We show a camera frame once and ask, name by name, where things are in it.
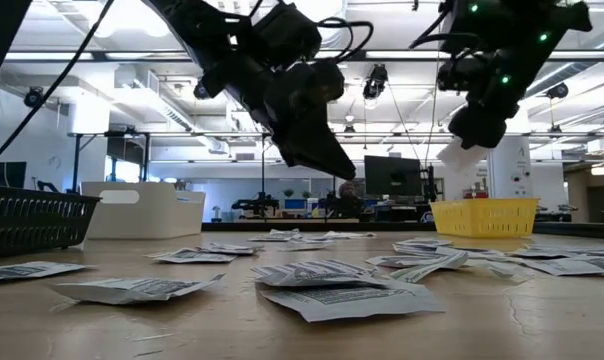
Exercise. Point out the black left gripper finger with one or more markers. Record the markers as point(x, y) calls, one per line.
point(317, 150)

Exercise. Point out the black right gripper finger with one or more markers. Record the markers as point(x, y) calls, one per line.
point(479, 127)

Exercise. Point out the blue striped bandage packet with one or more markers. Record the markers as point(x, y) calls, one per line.
point(332, 264)
point(452, 250)
point(457, 159)
point(422, 242)

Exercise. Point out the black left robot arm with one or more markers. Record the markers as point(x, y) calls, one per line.
point(197, 25)

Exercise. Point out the black background robot arm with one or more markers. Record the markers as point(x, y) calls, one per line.
point(254, 204)

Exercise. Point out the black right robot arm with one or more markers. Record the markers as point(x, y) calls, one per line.
point(512, 30)

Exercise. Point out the person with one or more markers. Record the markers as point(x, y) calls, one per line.
point(349, 197)

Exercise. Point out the white round column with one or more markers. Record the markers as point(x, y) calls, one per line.
point(512, 175)

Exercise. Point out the black computer monitor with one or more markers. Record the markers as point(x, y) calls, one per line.
point(392, 175)

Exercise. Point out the yellow plastic basket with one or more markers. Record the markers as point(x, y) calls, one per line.
point(484, 217)

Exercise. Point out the narrow white strip packet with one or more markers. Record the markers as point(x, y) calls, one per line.
point(507, 271)

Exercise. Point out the small green printed packet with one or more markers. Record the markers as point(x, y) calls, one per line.
point(427, 269)

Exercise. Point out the white plastic bin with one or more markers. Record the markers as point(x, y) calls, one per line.
point(142, 207)

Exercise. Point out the black plastic basket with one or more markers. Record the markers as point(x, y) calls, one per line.
point(32, 220)

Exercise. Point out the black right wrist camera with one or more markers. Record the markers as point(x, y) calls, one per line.
point(459, 75)

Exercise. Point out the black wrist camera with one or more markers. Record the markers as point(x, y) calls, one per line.
point(459, 75)
point(327, 80)

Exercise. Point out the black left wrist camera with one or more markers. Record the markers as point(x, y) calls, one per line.
point(327, 80)

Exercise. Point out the black ceiling camera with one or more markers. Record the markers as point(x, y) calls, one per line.
point(200, 91)
point(33, 96)
point(557, 91)
point(376, 82)

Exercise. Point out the black metal table frame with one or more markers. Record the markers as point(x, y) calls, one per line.
point(232, 226)

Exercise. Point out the black wall monitor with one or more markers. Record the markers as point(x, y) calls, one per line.
point(4, 174)

